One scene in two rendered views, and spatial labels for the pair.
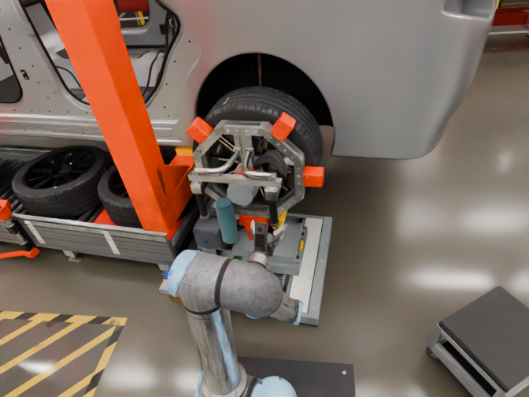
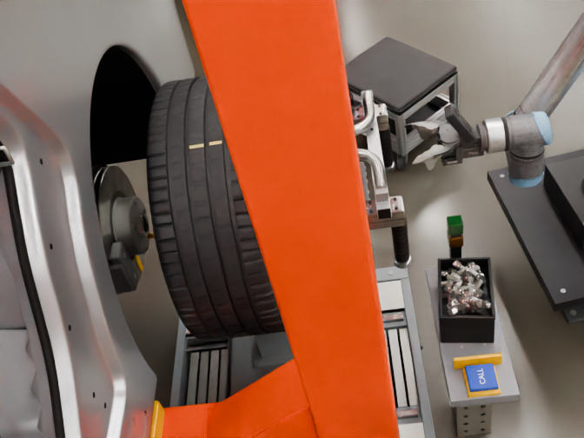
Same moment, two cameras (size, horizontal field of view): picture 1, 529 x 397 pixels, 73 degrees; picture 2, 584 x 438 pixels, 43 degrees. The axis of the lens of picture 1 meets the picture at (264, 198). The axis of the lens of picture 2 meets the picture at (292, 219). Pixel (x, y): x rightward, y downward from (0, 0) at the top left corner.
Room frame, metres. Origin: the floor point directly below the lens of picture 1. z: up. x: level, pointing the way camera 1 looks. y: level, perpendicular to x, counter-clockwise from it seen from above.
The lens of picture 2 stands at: (1.67, 1.38, 2.12)
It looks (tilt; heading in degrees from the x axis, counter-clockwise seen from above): 45 degrees down; 261
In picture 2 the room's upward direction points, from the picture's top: 14 degrees counter-clockwise
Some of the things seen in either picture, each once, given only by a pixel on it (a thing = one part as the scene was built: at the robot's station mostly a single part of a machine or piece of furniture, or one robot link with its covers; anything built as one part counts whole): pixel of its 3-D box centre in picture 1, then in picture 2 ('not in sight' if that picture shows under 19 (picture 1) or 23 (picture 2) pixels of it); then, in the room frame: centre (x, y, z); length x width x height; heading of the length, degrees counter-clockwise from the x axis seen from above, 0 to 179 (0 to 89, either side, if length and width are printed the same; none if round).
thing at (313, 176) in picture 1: (313, 176); not in sight; (1.35, -0.24, 0.85); 0.09 x 0.08 x 0.07; 72
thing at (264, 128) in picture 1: (249, 172); not in sight; (1.44, 0.06, 0.85); 0.54 x 0.07 x 0.54; 72
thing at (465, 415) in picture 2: not in sight; (471, 383); (1.13, 0.37, 0.21); 0.10 x 0.10 x 0.42; 72
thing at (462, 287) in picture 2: not in sight; (465, 298); (1.11, 0.30, 0.51); 0.20 x 0.14 x 0.13; 64
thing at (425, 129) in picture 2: (281, 233); (422, 132); (1.04, -0.05, 0.81); 0.09 x 0.03 x 0.06; 126
